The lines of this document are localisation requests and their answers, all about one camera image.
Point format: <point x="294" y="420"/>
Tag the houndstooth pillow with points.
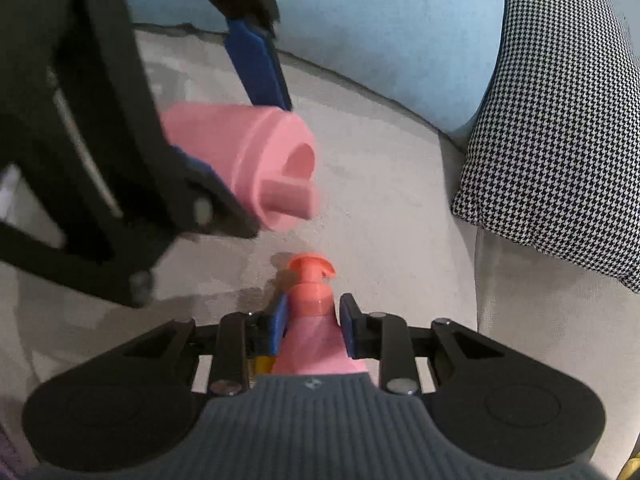
<point x="550" y="110"/>

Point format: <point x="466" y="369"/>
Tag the pink bottle with orange cap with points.
<point x="310" y="340"/>

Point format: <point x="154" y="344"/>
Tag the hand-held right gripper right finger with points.
<point x="350" y="327"/>

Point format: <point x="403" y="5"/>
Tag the beige sofa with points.
<point x="400" y="210"/>

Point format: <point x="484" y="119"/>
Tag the yellow plastic item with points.
<point x="264" y="365"/>

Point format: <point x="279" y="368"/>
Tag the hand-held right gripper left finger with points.
<point x="277" y="325"/>

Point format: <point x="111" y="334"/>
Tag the light blue cushion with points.
<point x="375" y="25"/>

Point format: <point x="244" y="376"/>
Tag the pink pump bottle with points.
<point x="240" y="150"/>

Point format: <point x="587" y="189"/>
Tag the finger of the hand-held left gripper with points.
<point x="197" y="166"/>
<point x="255" y="60"/>

